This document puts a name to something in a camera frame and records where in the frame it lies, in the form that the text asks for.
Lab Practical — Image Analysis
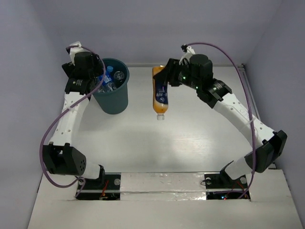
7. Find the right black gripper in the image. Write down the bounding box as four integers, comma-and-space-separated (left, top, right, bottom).
153, 58, 201, 90

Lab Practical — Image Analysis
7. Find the orange juice bottle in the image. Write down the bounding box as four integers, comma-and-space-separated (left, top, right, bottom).
152, 65, 168, 121

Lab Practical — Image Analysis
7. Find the clear bottle blue label cap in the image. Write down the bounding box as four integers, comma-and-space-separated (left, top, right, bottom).
106, 66, 113, 73

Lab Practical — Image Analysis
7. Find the blue label bottle white cap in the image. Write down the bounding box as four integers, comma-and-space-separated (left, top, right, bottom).
98, 72, 117, 93

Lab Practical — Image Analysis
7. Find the small clear bottle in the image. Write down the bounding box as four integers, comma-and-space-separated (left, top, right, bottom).
113, 71, 125, 82

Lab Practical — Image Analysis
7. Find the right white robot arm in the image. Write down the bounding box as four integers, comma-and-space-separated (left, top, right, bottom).
152, 54, 287, 187

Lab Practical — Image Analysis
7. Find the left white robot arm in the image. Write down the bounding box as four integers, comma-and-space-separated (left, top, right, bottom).
42, 51, 105, 188

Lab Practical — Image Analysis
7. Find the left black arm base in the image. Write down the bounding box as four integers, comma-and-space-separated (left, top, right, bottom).
76, 173, 121, 200

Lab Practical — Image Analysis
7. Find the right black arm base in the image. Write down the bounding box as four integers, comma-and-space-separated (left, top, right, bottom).
200, 173, 248, 200

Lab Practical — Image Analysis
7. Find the dark green plastic bin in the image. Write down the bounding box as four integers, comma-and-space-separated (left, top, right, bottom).
93, 58, 130, 115

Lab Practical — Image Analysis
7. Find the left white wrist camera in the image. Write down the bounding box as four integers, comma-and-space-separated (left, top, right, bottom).
66, 41, 85, 64

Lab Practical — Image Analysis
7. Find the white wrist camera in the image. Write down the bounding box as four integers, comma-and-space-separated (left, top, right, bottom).
179, 44, 195, 65
66, 41, 85, 64

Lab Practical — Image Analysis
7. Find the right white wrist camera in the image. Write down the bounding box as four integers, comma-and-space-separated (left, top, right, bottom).
179, 44, 195, 65

